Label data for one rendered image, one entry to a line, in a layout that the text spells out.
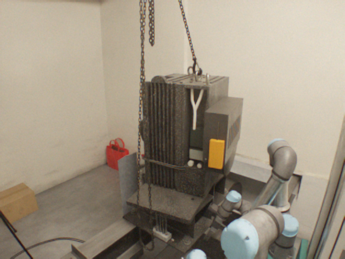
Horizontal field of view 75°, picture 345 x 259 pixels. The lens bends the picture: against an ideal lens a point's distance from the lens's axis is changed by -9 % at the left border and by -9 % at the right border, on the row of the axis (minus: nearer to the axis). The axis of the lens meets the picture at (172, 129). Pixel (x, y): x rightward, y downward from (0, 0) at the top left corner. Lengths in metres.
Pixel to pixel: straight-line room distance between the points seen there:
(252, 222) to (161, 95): 0.98
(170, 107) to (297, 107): 1.30
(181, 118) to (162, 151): 0.28
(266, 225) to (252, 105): 1.85
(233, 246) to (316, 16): 1.97
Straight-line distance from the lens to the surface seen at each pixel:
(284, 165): 1.24
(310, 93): 2.35
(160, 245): 2.54
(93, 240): 1.72
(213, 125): 1.31
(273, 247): 1.55
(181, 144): 1.50
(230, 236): 0.74
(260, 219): 0.76
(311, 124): 2.40
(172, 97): 1.44
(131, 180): 1.93
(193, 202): 1.57
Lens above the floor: 1.83
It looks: 19 degrees down
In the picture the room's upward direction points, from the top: straight up
